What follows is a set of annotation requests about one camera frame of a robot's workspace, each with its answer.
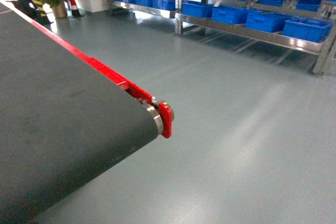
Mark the steel conveyor end roller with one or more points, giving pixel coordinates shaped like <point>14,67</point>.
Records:
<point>163,116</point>

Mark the blue plastic bin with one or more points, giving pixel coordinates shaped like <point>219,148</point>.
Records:
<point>229,15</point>
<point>314,30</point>
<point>197,9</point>
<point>267,22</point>

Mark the red conveyor side rail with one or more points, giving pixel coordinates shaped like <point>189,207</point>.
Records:
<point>128,86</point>

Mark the stainless steel shelf rack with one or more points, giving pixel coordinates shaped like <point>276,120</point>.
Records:
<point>315,9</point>

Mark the red white traffic cone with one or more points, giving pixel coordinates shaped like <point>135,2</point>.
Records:
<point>74,9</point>

